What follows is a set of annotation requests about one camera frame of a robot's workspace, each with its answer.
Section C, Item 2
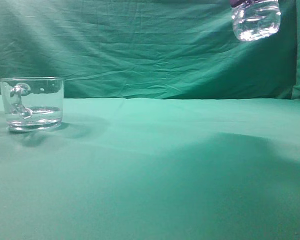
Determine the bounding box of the green table cloth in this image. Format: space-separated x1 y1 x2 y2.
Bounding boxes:
0 97 300 240

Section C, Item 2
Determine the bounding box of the clear glass mug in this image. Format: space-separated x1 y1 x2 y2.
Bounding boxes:
0 76 65 132

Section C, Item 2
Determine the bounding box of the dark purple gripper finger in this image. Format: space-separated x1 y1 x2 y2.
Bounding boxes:
229 0 252 7

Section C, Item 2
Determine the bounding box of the clear plastic water bottle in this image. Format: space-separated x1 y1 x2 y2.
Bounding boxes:
231 0 281 42

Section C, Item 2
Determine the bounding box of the green backdrop cloth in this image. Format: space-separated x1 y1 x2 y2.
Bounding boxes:
0 0 300 99

